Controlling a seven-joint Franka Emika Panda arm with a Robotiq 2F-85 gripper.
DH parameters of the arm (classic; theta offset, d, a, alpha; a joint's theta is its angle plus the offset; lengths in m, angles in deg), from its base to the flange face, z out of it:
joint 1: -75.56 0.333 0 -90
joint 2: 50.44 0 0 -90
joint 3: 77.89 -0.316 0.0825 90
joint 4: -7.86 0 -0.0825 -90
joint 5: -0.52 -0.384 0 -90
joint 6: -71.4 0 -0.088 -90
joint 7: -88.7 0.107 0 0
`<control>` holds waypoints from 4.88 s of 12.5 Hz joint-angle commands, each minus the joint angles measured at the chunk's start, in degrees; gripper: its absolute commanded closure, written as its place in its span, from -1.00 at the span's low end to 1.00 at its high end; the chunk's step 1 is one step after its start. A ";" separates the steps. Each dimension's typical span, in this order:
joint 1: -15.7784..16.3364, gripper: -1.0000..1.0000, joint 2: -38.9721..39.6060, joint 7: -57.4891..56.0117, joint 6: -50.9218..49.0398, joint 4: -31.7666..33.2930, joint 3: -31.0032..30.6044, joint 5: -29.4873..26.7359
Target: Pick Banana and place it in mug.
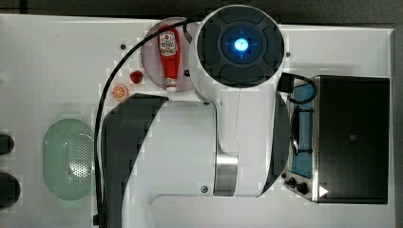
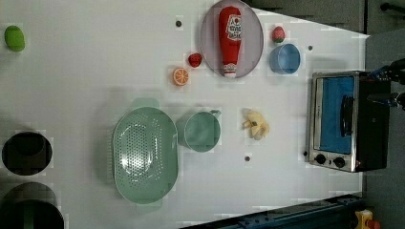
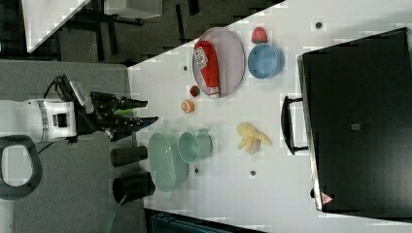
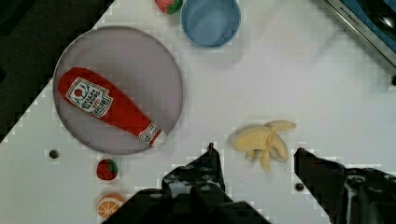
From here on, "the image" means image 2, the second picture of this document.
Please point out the green plastic colander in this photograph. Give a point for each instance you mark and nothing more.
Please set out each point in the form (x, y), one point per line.
(145, 154)

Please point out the yellow plush banana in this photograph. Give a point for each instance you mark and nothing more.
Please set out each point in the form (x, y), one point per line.
(256, 125)

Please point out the yellow red clamp tool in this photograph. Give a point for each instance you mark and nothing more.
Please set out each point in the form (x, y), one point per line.
(366, 221)

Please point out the black silver toaster oven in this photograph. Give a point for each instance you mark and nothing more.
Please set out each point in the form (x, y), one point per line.
(347, 130)

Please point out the blue metal frame rail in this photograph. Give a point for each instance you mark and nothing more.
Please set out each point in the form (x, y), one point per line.
(330, 213)

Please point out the red plush ketchup bottle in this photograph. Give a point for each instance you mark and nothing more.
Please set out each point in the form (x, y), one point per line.
(230, 36)

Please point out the grey round plate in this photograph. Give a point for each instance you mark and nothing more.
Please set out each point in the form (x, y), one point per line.
(252, 45)

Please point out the pink plush strawberry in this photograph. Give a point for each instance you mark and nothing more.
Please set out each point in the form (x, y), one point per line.
(278, 35)

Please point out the blue plastic bowl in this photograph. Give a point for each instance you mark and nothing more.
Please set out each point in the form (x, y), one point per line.
(285, 59)

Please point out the green plush fruit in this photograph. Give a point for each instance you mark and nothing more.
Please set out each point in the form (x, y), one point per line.
(14, 38)

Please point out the small red plush strawberry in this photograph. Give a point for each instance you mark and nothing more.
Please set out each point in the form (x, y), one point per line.
(195, 60)

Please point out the green plastic mug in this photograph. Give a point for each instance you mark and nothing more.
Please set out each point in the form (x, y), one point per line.
(200, 131)

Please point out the plush orange slice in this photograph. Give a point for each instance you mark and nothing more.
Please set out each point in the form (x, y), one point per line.
(180, 76)

